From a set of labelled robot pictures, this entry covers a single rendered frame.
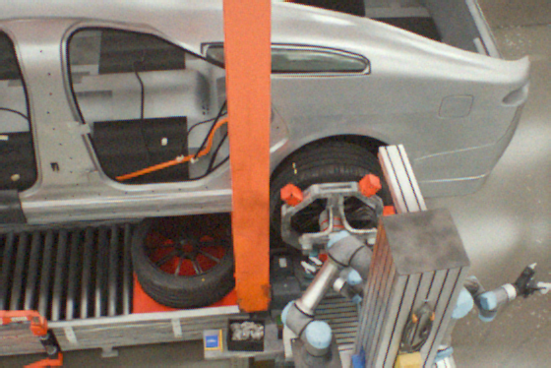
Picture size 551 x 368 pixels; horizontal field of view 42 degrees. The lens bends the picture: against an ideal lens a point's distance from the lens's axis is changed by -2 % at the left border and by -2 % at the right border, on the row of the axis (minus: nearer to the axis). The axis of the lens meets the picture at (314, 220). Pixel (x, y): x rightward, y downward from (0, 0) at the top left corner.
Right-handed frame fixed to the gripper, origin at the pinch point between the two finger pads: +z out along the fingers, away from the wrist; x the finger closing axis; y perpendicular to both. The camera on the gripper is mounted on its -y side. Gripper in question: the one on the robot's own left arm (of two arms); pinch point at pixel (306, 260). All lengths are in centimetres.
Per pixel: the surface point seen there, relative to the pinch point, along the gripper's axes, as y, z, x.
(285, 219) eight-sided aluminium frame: -8.2, 20.9, 9.0
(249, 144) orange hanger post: -99, 13, -27
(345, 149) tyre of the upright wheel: -34, 14, 50
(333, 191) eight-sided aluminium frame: -29.0, 3.9, 25.7
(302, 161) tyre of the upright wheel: -31, 27, 30
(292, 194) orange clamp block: -29.2, 18.5, 10.9
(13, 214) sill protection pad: -4, 139, -79
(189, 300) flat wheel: 45, 52, -39
